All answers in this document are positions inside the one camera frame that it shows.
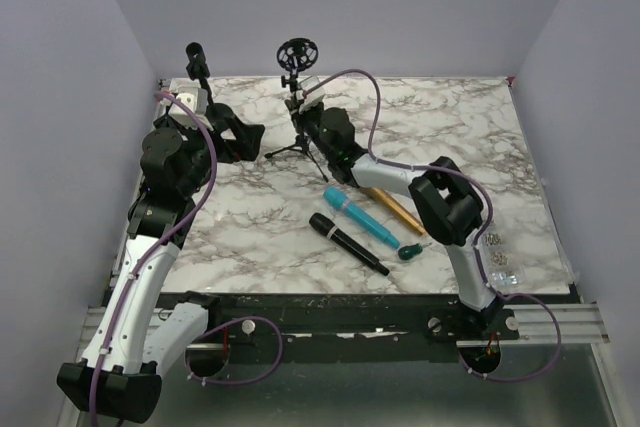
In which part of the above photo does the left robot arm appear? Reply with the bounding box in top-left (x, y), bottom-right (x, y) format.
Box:
top-left (56, 100), bottom-right (265, 424)

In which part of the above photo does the gold microphone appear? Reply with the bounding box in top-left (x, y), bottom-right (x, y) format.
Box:
top-left (363, 187), bottom-right (427, 236)

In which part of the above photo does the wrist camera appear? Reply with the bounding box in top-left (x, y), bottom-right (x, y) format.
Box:
top-left (293, 76), bottom-right (326, 114)
top-left (159, 87), bottom-right (211, 129)

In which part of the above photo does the black tripod mic stand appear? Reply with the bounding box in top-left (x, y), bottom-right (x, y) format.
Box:
top-left (264, 37), bottom-right (329, 183)

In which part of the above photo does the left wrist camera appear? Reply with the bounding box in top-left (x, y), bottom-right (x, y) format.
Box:
top-left (159, 87), bottom-right (211, 129)

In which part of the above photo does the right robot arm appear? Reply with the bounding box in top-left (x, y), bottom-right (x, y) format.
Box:
top-left (285, 100), bottom-right (497, 339)

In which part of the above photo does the clear plastic screw box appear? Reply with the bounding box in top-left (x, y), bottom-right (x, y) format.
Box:
top-left (483, 228), bottom-right (525, 291)

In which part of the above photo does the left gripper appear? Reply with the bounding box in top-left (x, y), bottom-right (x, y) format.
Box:
top-left (177, 113), bottom-right (264, 197)

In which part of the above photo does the green handled screwdriver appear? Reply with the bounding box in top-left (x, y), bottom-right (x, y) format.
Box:
top-left (397, 242), bottom-right (429, 261)

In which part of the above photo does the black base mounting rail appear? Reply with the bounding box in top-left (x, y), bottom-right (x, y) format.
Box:
top-left (164, 291), bottom-right (521, 366)

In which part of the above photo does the black microphone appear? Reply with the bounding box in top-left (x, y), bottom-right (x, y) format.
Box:
top-left (309, 212), bottom-right (390, 276)

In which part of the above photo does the blue microphone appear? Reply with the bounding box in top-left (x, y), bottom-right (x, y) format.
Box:
top-left (323, 186), bottom-right (400, 250)

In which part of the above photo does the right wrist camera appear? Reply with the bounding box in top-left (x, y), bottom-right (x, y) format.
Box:
top-left (293, 76), bottom-right (326, 114)

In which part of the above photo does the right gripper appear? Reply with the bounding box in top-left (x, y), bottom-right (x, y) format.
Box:
top-left (286, 97), bottom-right (335, 162)

